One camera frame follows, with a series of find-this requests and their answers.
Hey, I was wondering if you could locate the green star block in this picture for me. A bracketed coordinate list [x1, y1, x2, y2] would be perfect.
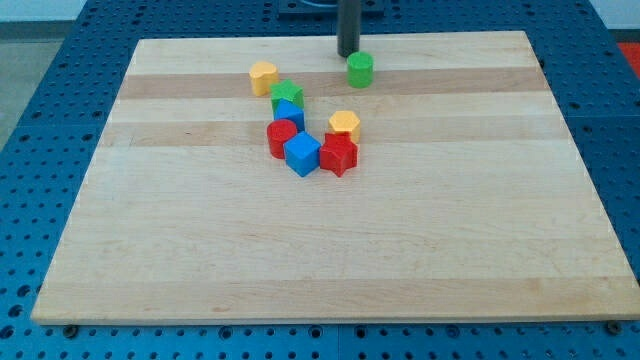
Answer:
[270, 79, 304, 112]

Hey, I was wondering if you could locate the green cylinder block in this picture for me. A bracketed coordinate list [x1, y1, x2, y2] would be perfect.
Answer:
[347, 51, 374, 88]

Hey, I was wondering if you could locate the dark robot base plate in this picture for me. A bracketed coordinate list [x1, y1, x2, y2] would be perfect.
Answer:
[274, 0, 386, 18]

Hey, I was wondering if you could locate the yellow hexagon block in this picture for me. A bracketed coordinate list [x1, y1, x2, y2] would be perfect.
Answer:
[328, 110, 361, 143]

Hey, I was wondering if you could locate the wooden board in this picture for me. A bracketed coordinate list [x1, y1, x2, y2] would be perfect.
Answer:
[31, 31, 639, 325]

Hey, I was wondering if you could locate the yellow heart block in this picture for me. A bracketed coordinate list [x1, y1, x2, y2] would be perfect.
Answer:
[249, 61, 280, 96]

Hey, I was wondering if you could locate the red cylinder block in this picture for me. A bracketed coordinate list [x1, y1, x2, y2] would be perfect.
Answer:
[266, 119, 298, 159]

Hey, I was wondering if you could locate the blue pentagon block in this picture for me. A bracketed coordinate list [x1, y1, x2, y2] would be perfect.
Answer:
[274, 100, 306, 132]

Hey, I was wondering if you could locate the blue cube block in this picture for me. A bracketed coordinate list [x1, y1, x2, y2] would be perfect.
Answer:
[284, 132, 321, 177]

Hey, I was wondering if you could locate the red star block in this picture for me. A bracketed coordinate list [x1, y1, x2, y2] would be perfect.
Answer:
[319, 133, 358, 177]

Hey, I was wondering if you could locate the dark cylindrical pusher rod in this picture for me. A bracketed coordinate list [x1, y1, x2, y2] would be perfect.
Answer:
[336, 0, 361, 58]

